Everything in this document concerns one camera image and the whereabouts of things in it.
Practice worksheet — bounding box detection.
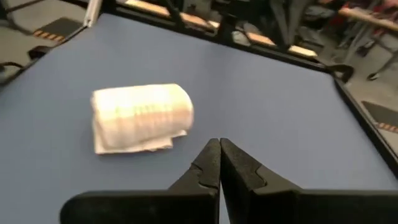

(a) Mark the blue table mat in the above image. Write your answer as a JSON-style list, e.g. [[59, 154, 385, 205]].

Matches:
[[0, 12, 398, 224]]

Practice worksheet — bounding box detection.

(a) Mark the black orange striped mat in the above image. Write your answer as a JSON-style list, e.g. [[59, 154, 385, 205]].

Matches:
[[32, 17, 83, 44], [362, 101, 398, 134]]

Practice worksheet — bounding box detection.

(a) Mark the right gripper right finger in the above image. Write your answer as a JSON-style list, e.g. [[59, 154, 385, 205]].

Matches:
[[220, 138, 398, 224]]

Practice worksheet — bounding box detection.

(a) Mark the white checked towel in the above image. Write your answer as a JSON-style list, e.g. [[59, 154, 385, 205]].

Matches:
[[90, 83, 195, 156]]

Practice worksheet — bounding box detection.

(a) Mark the silver frame post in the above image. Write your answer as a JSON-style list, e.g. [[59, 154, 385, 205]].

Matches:
[[83, 0, 103, 28]]

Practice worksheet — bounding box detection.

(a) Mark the black table frame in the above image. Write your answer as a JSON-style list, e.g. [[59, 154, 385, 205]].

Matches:
[[0, 0, 398, 178]]

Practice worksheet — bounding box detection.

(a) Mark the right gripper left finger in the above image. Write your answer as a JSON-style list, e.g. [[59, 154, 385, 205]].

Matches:
[[59, 138, 223, 224]]

